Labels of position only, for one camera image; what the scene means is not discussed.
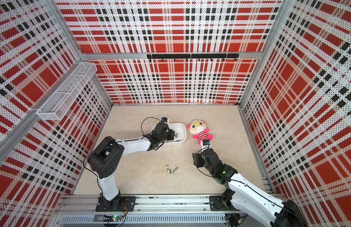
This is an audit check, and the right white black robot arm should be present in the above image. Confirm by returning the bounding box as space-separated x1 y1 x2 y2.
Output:
192 148 308 227

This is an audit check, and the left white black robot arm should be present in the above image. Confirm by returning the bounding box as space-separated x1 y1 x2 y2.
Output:
87 122 177 212

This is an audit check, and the white plastic storage box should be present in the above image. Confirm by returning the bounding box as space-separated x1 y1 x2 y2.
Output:
163 122 187 147

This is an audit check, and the pink white plush doll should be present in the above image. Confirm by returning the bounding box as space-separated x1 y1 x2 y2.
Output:
187 120 213 145

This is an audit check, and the green circuit board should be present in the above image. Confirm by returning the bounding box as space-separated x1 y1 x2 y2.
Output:
103 215 123 222

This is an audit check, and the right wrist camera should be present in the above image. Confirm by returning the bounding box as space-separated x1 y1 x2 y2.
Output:
201 139 210 148

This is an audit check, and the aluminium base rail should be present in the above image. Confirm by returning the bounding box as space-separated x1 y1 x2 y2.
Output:
50 194 289 227

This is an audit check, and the black wall hook rail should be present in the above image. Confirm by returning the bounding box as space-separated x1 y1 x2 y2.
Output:
147 54 240 60

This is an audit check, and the white wire mesh basket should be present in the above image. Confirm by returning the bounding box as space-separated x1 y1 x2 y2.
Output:
36 62 97 121

